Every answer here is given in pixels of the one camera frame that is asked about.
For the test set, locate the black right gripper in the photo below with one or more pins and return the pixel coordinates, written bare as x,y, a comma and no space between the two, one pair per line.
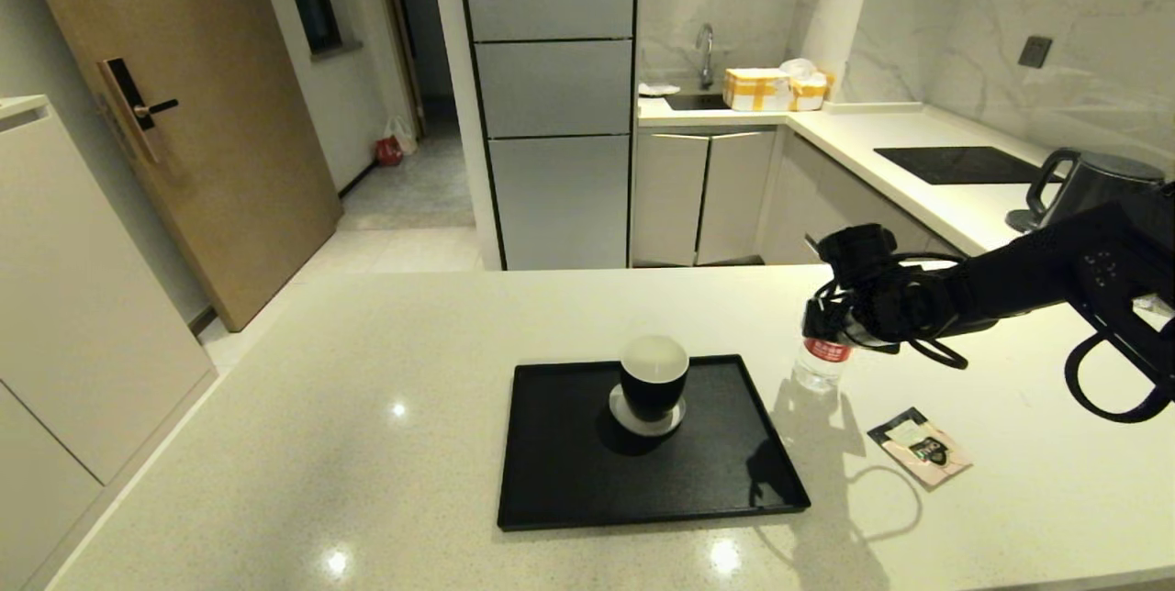
881,306

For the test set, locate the clear water bottle red label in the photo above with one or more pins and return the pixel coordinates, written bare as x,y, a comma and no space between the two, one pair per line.
820,373

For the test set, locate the pink oolong tea packet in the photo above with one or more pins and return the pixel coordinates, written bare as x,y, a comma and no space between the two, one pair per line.
921,449

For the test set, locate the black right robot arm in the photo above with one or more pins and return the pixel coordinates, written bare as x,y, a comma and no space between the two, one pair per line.
1037,274

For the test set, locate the black cup white inside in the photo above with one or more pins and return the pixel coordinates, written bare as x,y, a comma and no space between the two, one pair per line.
653,389

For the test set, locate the black electric kettle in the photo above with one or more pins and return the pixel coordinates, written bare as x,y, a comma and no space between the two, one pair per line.
1097,183

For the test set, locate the grey counter drawer cabinet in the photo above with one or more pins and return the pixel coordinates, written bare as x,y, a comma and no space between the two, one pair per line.
826,196

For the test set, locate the grey sink cabinet door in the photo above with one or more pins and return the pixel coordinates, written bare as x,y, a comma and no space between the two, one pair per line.
668,201
737,196

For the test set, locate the black induction cooktop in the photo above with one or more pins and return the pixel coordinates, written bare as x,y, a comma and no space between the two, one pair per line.
964,165

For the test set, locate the white saucer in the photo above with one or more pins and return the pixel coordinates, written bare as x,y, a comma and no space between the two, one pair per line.
644,429

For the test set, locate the small box yellow tape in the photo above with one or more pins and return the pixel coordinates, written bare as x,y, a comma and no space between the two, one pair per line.
810,94

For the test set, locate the large box yellow tape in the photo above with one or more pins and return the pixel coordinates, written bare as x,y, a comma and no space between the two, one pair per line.
755,91

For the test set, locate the white crumpled plastic bag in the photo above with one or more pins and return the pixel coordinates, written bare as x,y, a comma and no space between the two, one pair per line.
797,69

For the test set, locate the dark kitchen sink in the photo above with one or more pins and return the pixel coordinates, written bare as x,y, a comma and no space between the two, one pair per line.
696,102

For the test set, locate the chrome sink faucet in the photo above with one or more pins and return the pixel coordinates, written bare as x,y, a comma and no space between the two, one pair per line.
707,68

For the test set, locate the white cloth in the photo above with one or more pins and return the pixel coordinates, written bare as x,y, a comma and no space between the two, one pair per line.
657,90

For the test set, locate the black rectangular serving tray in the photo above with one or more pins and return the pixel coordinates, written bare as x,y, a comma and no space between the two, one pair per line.
569,462

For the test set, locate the tall grey refrigerator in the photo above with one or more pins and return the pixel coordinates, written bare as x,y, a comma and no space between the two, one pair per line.
551,160

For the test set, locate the red bag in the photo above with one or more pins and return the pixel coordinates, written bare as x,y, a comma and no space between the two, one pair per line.
389,153

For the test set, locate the wooden door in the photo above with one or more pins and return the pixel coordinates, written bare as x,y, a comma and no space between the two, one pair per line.
229,160

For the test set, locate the white storage cabinet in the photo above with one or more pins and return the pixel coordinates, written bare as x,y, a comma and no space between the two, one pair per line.
83,297

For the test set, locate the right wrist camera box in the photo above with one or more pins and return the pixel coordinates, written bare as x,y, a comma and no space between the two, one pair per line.
858,251

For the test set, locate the dark wall socket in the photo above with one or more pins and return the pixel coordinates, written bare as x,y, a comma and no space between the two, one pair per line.
1035,52

